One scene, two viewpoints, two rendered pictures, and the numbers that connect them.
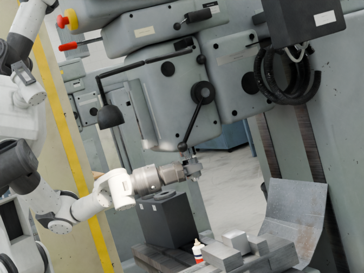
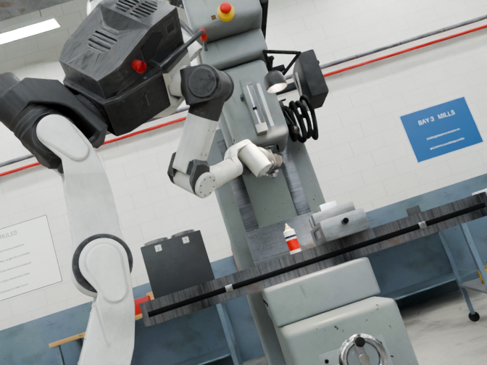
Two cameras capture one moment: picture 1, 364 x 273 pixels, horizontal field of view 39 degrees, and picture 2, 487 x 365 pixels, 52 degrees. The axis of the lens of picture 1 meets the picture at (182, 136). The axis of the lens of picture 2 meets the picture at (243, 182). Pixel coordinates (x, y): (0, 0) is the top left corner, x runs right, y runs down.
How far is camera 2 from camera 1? 2.13 m
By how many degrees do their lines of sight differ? 71
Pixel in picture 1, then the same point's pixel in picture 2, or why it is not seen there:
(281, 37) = (321, 87)
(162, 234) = (194, 269)
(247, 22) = not seen: hidden behind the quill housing
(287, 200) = (275, 238)
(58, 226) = (210, 179)
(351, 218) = not seen: hidden behind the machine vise
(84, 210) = (225, 172)
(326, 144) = (311, 181)
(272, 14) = (314, 74)
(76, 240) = not seen: outside the picture
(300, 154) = (283, 198)
